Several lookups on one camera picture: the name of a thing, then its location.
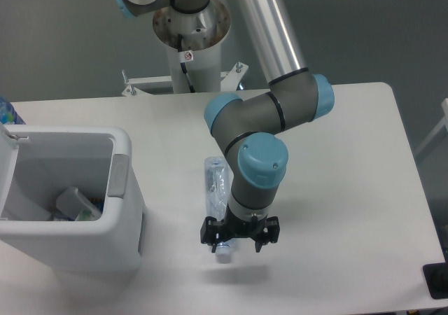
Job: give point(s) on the white trash can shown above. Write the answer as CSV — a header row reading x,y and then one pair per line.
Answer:
x,y
38,163

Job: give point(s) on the clear plastic water bottle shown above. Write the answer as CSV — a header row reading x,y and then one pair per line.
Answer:
x,y
217,191

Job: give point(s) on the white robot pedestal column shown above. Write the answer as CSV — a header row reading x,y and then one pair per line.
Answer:
x,y
193,44

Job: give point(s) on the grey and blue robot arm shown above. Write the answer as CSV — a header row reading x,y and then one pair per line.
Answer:
x,y
245,130

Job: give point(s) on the white paper wrapper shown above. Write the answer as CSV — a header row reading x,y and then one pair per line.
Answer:
x,y
70,193

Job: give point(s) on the white frame at right edge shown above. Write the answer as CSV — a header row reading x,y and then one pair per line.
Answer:
x,y
434,137

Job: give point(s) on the black device at table corner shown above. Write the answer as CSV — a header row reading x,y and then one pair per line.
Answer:
x,y
436,279

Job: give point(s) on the blue labelled bottle at edge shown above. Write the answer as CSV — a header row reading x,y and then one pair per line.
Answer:
x,y
8,114

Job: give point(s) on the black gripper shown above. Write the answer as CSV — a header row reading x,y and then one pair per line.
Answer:
x,y
262,231

